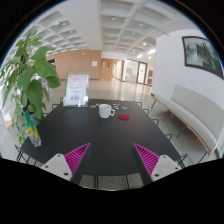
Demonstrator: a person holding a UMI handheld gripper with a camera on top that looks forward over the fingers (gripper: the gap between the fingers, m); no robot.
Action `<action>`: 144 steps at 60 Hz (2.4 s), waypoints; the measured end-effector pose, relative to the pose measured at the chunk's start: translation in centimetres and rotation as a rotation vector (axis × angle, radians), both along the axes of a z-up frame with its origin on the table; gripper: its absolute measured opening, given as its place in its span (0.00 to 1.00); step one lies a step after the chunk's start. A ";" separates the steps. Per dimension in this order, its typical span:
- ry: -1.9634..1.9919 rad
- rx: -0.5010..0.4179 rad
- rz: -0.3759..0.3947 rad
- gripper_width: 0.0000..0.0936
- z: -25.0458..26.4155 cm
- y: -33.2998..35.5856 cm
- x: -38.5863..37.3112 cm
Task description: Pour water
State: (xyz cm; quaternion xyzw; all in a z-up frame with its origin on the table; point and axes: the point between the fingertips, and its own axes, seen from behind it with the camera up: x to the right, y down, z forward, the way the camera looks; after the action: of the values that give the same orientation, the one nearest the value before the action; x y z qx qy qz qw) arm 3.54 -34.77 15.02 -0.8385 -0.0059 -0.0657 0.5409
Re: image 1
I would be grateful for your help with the acrylic sign stand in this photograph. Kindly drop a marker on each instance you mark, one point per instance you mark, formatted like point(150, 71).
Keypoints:
point(76, 93)

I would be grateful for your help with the white patterned mug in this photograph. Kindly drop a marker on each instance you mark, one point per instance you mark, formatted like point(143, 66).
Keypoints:
point(106, 110)

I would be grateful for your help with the large green potted plant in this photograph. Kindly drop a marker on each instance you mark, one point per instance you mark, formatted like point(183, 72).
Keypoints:
point(23, 76)

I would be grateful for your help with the black metal chair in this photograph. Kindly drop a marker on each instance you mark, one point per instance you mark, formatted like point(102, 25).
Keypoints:
point(21, 156)

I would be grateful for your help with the white round coaster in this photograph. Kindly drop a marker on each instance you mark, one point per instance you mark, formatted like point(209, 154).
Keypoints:
point(116, 107)

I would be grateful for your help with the clear plastic water bottle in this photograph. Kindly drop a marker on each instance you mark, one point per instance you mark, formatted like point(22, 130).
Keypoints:
point(31, 129)

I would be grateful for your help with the framed landscape painting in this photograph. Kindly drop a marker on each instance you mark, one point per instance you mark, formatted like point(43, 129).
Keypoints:
point(200, 54)

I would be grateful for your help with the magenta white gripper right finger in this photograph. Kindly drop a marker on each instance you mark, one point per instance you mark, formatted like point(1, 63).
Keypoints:
point(157, 167)

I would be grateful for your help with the blue round coaster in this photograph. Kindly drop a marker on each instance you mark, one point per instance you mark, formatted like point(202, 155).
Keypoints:
point(124, 108)

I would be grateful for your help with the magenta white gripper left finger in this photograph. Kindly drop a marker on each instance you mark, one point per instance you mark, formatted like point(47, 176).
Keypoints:
point(65, 166)

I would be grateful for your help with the grey round coaster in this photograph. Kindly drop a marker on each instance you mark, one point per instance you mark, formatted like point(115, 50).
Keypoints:
point(92, 106)

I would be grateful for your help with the long white cushioned bench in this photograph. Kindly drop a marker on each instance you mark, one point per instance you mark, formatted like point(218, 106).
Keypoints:
point(199, 114)

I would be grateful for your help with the red round coaster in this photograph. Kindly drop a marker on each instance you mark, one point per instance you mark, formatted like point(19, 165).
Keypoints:
point(124, 117)

